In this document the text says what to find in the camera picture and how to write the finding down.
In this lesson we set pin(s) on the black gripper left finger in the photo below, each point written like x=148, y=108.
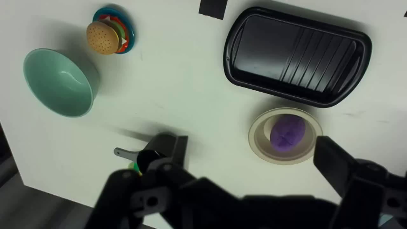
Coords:
x=166, y=182

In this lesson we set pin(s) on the purple round toy object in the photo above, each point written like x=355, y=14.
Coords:
x=288, y=133

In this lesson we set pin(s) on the yellow green toy corn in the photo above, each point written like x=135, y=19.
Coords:
x=135, y=168

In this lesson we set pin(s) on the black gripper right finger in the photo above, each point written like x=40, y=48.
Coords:
x=335, y=165

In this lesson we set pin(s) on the beige shallow bowl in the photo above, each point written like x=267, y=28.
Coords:
x=259, y=146

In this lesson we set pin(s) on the black ridged plastic tray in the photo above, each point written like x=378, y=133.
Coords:
x=297, y=55

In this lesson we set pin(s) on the small blue plate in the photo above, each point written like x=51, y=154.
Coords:
x=131, y=32

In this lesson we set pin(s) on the toy hamburger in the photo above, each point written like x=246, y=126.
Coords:
x=102, y=38

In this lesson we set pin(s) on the teal ceramic bowl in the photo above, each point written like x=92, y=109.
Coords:
x=59, y=83

